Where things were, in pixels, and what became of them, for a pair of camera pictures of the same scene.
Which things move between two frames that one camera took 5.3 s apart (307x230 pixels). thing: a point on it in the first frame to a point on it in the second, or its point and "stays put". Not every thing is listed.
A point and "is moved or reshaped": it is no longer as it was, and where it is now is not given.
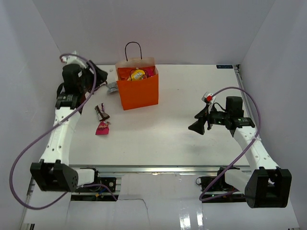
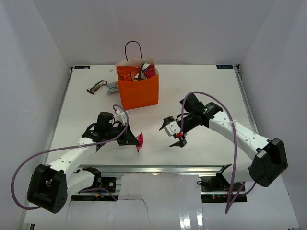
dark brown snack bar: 100,110 to 140,75
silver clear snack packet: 112,86 stays put
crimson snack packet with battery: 149,71 stays put
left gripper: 101,76 to 127,137
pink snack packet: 103,128 is moved or reshaped
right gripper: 198,126 to 182,142
